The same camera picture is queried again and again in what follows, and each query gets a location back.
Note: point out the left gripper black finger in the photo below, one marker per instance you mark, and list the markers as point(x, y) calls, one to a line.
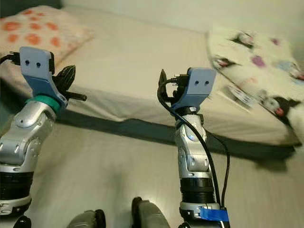
point(66, 77)

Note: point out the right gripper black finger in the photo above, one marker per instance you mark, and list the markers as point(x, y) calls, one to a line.
point(162, 85)

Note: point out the pink pillow orange print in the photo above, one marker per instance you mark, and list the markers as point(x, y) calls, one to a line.
point(28, 33)

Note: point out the white book blue letters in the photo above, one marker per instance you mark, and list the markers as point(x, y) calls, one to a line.
point(297, 123)

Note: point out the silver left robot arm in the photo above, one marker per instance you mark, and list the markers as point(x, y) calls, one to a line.
point(28, 137)

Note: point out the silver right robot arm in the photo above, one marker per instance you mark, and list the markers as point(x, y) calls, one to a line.
point(192, 152)

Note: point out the beige sheeted bed mattress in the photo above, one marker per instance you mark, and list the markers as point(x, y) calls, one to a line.
point(137, 57)

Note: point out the white cartoon print blanket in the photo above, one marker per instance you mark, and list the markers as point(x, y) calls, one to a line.
point(251, 52)

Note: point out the grey left robot leg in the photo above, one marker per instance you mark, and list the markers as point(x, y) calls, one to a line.
point(88, 219)

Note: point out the grey robot leg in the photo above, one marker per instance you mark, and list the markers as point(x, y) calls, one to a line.
point(88, 219)
point(152, 216)

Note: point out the blue tape strip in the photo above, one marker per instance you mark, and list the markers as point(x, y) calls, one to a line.
point(213, 213)

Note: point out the grey right robot leg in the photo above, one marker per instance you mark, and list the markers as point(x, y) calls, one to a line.
point(152, 216)

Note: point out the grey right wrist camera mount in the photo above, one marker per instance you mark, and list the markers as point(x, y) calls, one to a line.
point(199, 85)

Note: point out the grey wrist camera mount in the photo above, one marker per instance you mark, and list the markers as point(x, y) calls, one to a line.
point(199, 85)
point(38, 69)

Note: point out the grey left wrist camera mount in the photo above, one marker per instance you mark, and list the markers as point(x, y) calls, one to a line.
point(38, 69)

